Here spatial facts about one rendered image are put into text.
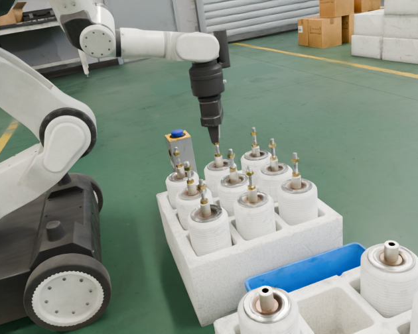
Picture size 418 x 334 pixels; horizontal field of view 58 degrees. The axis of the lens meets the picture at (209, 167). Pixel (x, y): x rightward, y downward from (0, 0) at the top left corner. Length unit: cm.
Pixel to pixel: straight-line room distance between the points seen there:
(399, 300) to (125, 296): 69
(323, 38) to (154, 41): 366
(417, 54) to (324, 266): 260
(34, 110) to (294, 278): 76
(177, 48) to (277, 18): 553
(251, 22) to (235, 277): 557
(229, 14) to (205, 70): 518
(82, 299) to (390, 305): 69
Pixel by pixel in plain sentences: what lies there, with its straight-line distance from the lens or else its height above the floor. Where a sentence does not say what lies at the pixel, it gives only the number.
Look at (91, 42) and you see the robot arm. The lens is 92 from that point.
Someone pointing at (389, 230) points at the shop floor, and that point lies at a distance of 125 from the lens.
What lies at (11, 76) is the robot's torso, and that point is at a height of 60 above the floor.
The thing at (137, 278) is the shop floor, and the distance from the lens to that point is 116.
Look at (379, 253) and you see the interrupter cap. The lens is 74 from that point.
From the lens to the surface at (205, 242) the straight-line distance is 87.
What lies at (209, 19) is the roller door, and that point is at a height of 39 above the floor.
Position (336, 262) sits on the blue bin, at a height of 8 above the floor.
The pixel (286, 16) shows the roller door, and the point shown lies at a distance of 652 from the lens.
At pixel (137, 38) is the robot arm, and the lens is 96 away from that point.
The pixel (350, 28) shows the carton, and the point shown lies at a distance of 471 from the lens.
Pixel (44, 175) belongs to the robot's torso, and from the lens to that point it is 108.
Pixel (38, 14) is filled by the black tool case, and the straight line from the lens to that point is 526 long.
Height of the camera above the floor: 70
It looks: 24 degrees down
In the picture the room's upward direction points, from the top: 9 degrees counter-clockwise
